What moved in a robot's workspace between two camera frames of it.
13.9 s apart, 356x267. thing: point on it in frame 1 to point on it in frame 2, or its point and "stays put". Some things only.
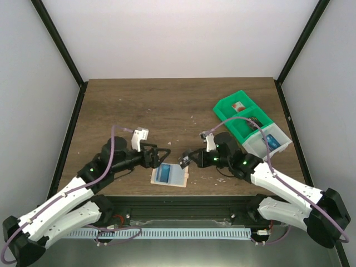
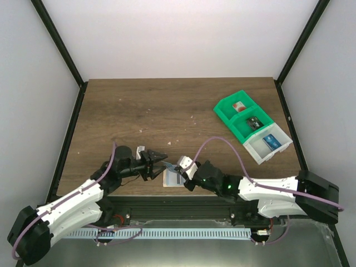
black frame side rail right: (295, 141) stays put
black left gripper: (148, 157) to (146, 165)
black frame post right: (317, 14) stays put
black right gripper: (197, 158) to (184, 174)
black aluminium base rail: (119, 209) stays put
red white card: (238, 107) stays put
